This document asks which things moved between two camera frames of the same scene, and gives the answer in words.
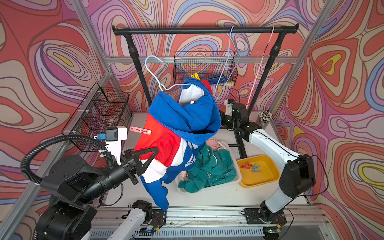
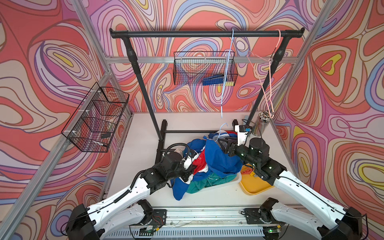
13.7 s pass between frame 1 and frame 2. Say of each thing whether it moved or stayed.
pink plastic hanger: moved
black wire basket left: stayed
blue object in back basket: stayed
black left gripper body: moved
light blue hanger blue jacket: moved
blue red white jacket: moved
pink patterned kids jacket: moved
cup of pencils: stayed
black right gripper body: moved
